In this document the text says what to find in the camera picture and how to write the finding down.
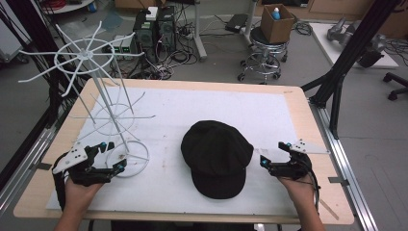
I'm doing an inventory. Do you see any black computer tower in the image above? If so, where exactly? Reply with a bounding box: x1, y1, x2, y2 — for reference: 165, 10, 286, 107
132, 9, 159, 64
156, 5, 178, 54

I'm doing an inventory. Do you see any black cap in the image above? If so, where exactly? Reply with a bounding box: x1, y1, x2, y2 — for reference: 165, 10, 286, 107
180, 119, 255, 200

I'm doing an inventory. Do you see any white table mat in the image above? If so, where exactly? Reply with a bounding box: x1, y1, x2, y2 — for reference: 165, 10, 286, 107
45, 86, 301, 217

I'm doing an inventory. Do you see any chrome rolling stool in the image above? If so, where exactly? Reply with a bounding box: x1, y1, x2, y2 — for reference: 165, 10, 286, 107
237, 26, 290, 86

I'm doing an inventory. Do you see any aluminium table rail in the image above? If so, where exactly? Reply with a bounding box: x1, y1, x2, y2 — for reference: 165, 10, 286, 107
308, 101, 380, 231
0, 124, 56, 215

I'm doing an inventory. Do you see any coiled black cable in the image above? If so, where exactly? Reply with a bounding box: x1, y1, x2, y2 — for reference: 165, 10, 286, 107
293, 19, 315, 38

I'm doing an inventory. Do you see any black power adapter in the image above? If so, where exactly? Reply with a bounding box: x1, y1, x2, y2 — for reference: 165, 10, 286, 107
224, 13, 249, 34

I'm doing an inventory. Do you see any black office chair base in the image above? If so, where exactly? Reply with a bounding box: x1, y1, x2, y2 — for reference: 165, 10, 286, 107
382, 71, 408, 102

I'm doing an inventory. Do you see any white box with green lights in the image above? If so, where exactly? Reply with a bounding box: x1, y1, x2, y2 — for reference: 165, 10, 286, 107
101, 34, 140, 62

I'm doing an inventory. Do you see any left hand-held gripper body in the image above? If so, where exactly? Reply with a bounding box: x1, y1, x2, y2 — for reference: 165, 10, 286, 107
52, 141, 113, 188

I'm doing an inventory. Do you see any white wire hat rack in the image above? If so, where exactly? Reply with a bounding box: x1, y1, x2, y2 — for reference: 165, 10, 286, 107
17, 20, 157, 179

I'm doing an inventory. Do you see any black metal frame stand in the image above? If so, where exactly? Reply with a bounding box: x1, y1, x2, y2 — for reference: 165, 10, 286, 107
300, 0, 402, 141
0, 0, 65, 129

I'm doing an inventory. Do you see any black wrist strap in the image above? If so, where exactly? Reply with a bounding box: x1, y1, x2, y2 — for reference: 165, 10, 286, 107
52, 159, 67, 212

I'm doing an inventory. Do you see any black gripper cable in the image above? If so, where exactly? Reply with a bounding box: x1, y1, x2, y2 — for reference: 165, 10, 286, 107
300, 153, 322, 214

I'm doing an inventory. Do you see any cardboard box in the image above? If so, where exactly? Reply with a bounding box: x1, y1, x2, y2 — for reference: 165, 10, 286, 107
260, 3, 295, 45

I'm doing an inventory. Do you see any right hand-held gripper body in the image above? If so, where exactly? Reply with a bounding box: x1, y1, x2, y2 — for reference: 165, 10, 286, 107
284, 139, 330, 180

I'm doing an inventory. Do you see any tangle of floor cables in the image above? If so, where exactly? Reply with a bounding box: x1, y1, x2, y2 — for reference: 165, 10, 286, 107
128, 18, 197, 81

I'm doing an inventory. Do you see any white device on computer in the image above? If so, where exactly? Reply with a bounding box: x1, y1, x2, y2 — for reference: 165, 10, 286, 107
145, 6, 160, 22

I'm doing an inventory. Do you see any person's left hand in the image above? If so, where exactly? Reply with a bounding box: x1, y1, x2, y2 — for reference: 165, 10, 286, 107
63, 175, 104, 214

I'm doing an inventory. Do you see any person's right hand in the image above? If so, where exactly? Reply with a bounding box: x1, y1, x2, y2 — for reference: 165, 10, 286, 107
278, 174, 318, 207

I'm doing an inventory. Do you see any grey desk leg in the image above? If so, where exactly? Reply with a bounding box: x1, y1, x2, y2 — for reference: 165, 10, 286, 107
241, 0, 259, 46
191, 0, 209, 63

